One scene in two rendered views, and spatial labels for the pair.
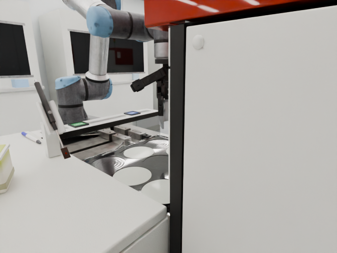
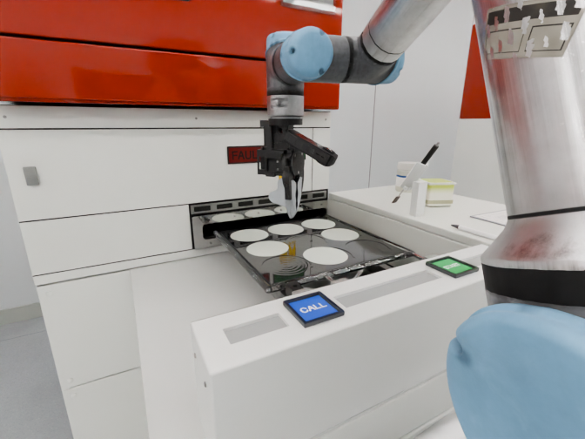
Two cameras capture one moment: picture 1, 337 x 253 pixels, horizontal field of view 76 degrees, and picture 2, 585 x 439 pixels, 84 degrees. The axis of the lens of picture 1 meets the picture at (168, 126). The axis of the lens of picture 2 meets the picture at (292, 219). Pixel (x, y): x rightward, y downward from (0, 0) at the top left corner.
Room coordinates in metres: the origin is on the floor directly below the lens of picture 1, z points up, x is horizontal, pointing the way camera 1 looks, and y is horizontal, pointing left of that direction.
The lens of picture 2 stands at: (1.31, 0.27, 1.18)
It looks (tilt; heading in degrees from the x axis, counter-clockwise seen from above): 16 degrees down; 201
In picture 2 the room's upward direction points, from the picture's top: straight up
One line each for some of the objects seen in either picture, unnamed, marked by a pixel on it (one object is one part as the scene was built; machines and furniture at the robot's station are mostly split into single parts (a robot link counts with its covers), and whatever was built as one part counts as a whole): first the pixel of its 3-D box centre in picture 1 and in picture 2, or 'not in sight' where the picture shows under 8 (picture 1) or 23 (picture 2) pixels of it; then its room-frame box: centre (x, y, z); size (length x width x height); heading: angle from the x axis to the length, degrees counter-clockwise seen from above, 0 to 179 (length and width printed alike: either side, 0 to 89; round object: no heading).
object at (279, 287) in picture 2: (122, 148); (349, 269); (0.70, 0.16, 0.90); 0.38 x 0.01 x 0.01; 139
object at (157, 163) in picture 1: (160, 162); (305, 241); (0.59, 0.02, 0.90); 0.34 x 0.34 x 0.01; 49
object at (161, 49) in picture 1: (166, 52); (285, 108); (0.67, 0.00, 1.21); 0.08 x 0.08 x 0.05
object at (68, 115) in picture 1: (71, 113); not in sight; (1.07, 0.49, 0.95); 0.15 x 0.15 x 0.10
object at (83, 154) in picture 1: (105, 151); not in sight; (0.75, 0.24, 0.87); 0.36 x 0.08 x 0.03; 139
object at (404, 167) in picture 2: not in sight; (406, 177); (0.16, 0.24, 1.01); 0.07 x 0.07 x 0.10
